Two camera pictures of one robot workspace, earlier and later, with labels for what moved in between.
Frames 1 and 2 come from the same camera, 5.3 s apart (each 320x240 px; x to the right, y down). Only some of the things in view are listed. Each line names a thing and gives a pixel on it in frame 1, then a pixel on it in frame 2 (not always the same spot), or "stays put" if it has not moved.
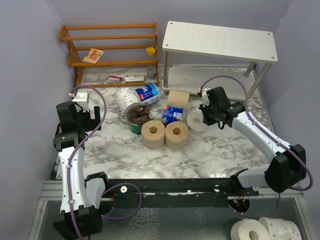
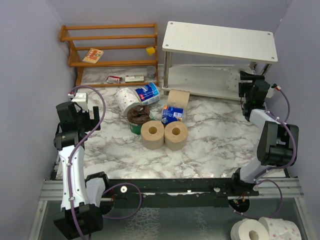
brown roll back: x=178 y=98 stays put
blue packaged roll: x=171 y=114 stays put
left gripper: x=91 y=122 stays put
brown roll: x=176 y=135 stays put
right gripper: x=208 y=121 → x=244 y=76
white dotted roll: x=195 y=120 → x=232 y=79
